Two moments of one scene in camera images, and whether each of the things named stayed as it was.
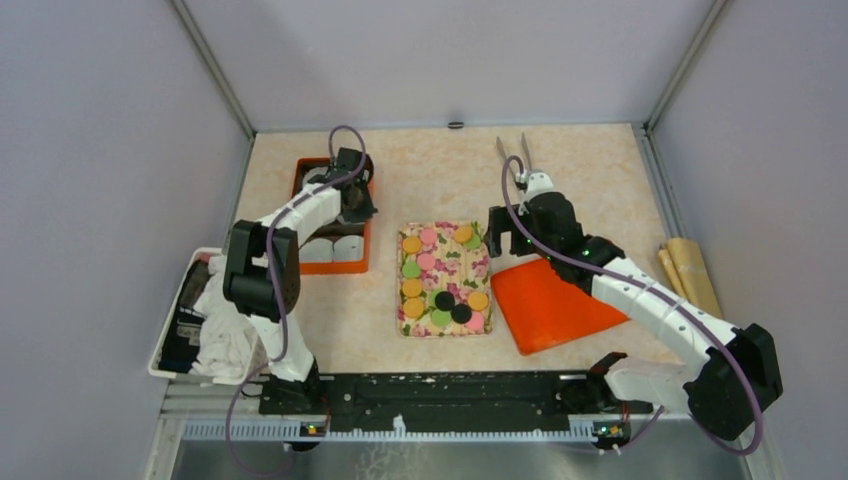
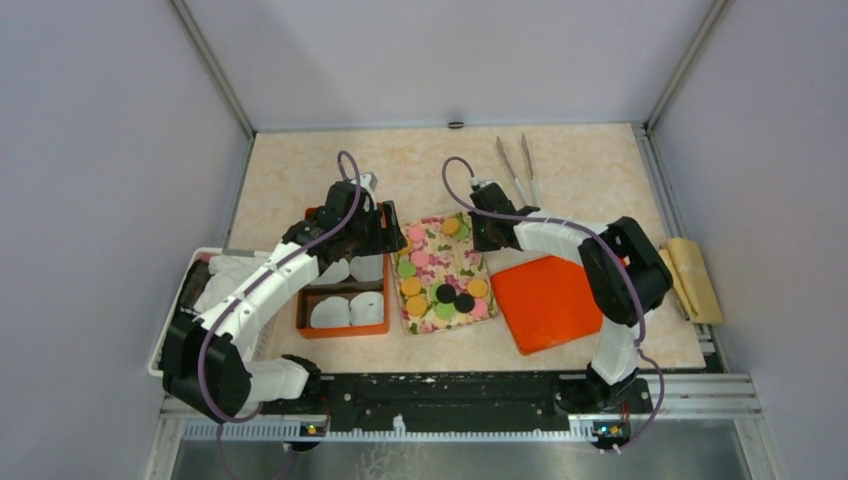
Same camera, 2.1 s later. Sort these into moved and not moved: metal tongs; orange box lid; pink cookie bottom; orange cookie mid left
Moved: pink cookie bottom
Not moved: orange cookie mid left; orange box lid; metal tongs
